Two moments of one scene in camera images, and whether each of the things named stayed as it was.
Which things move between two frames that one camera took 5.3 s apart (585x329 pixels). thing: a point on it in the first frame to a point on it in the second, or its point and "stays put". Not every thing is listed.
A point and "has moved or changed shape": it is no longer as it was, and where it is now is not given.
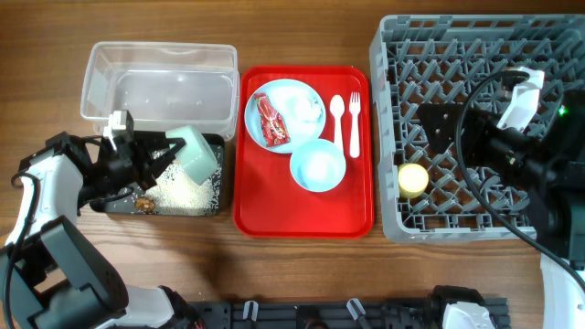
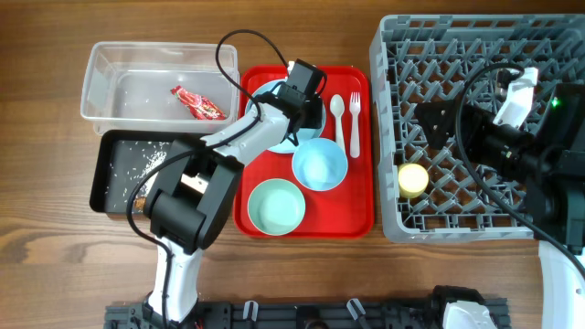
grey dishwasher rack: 459,59 stays put
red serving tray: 303,158 stays put
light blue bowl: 318,165 stays put
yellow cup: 412,180 stays put
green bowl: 195,158 has moved or changed shape
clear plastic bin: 163,84 stays put
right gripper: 480,126 stays put
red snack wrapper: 274,126 has moved or changed shape
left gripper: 135,165 to 316,120
